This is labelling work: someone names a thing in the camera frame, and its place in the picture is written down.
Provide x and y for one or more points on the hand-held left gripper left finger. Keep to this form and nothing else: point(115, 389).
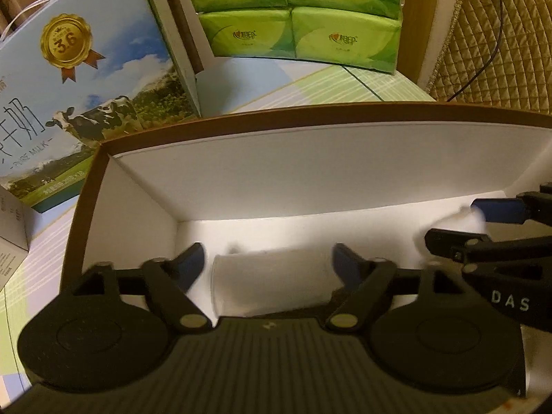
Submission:
point(193, 264)

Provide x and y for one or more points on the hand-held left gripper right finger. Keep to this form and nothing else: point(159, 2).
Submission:
point(346, 264)

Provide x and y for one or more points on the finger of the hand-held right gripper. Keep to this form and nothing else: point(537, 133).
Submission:
point(453, 242)
point(498, 210)

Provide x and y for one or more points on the small white product box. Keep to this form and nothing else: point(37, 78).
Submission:
point(11, 233)

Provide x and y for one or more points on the green tissue multipack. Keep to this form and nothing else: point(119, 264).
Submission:
point(302, 13)

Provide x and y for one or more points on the white cardboard box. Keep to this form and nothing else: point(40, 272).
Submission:
point(302, 172)

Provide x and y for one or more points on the blue milk carton box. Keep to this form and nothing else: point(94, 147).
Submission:
point(86, 95)

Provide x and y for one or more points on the quilted chair cushion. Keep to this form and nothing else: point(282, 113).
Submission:
point(509, 43)

